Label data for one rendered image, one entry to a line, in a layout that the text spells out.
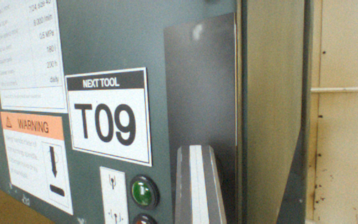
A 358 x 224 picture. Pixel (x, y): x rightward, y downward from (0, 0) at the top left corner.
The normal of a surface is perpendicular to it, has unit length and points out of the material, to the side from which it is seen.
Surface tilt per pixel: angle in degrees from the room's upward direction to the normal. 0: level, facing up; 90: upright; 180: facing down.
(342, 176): 90
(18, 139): 90
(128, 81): 90
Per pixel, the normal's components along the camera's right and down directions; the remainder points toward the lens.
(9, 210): 0.85, 0.04
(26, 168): -0.53, 0.13
